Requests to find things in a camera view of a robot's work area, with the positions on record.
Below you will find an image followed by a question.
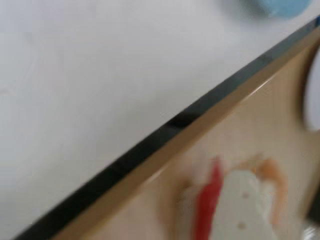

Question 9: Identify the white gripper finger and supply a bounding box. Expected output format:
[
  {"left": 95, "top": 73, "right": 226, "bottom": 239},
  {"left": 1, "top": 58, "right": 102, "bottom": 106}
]
[{"left": 211, "top": 169, "right": 275, "bottom": 240}]

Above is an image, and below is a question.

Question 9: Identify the orange shrimp sushi toy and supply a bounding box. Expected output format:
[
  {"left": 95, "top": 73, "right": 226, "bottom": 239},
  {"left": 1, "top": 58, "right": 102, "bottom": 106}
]
[{"left": 234, "top": 154, "right": 290, "bottom": 233}]

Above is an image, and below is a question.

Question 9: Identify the white round plastic dish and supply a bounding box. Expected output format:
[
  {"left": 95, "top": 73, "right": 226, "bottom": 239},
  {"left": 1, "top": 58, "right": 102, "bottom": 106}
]
[{"left": 303, "top": 46, "right": 320, "bottom": 132}]

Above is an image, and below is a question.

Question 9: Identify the light blue round dish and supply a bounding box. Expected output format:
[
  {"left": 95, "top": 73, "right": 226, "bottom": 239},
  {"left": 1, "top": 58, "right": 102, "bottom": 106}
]
[{"left": 244, "top": 0, "right": 313, "bottom": 20}]

